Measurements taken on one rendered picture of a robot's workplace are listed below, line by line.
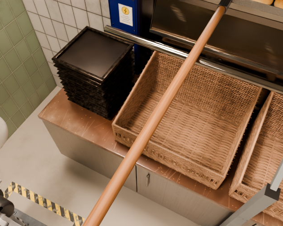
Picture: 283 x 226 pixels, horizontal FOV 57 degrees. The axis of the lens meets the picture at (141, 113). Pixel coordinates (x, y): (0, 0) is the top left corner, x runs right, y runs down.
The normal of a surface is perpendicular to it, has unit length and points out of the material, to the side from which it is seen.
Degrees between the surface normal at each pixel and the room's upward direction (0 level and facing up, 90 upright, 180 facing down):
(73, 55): 0
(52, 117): 0
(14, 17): 90
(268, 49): 70
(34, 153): 0
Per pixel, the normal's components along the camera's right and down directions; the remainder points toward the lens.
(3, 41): 0.89, 0.38
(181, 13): -0.43, 0.49
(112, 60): 0.00, -0.57
